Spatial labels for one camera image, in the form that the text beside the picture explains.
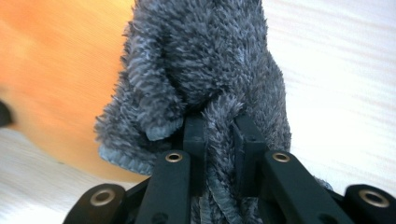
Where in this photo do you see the orange plush toy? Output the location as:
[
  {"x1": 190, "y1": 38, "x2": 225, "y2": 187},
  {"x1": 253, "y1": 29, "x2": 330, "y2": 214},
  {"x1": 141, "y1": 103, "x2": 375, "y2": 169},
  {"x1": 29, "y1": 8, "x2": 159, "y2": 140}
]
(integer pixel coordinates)
[{"x1": 0, "y1": 0, "x2": 148, "y2": 183}]

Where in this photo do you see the grey fluffy towel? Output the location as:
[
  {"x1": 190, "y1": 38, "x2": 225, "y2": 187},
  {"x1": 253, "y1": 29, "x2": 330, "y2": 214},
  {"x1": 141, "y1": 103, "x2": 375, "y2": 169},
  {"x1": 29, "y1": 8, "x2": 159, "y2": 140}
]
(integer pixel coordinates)
[{"x1": 93, "y1": 0, "x2": 334, "y2": 224}]

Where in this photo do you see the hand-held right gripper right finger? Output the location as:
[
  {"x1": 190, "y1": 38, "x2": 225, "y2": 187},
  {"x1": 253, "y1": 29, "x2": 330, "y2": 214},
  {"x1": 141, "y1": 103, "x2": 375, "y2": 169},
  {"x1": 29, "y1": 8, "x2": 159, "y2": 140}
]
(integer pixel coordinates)
[{"x1": 233, "y1": 115, "x2": 356, "y2": 224}]

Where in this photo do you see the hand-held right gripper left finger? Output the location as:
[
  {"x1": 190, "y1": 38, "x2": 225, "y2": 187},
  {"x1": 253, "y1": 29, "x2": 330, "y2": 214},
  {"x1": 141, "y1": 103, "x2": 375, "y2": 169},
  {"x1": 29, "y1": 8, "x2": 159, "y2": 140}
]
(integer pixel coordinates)
[{"x1": 134, "y1": 116, "x2": 207, "y2": 224}]

